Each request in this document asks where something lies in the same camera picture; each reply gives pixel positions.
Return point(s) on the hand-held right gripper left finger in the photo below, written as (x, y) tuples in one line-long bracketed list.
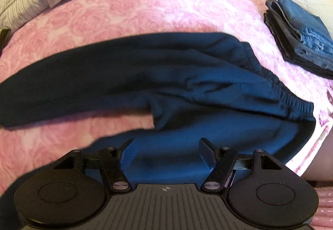
[(128, 155)]

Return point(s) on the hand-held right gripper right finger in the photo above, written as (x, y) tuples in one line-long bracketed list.
[(208, 155)]

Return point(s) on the dark navy sweatpants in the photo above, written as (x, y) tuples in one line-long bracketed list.
[(161, 81)]

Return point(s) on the pink rose-patterned blanket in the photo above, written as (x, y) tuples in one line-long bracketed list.
[(145, 16)]

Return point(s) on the folded black garment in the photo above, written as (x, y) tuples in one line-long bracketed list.
[(286, 37)]

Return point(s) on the folded blue jeans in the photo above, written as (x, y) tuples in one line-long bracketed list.
[(307, 21)]

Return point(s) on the white striped pillow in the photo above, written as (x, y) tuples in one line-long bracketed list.
[(18, 3)]

